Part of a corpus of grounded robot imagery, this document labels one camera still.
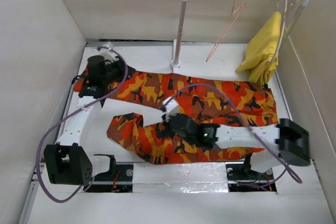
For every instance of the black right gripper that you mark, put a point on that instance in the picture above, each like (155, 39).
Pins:
(167, 124)

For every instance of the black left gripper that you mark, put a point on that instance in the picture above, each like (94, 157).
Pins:
(121, 65)

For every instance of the orange camouflage trousers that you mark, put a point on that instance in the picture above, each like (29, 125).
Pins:
(206, 101)

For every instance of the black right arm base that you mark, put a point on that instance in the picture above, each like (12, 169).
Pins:
(242, 179)

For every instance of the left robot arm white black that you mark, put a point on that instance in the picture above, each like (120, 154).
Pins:
(68, 161)

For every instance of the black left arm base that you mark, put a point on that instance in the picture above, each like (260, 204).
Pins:
(118, 179)

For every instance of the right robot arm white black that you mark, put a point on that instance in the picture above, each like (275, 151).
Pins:
(286, 141)

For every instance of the yellow garment on hanger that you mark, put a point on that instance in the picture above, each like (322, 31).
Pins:
(261, 50)

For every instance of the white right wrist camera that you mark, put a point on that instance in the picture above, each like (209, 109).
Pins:
(169, 108)

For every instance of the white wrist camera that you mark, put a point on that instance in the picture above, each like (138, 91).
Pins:
(169, 108)
(106, 51)

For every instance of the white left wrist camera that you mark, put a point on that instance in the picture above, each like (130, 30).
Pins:
(106, 51)

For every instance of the pink wire hanger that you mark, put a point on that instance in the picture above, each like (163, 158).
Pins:
(234, 15)

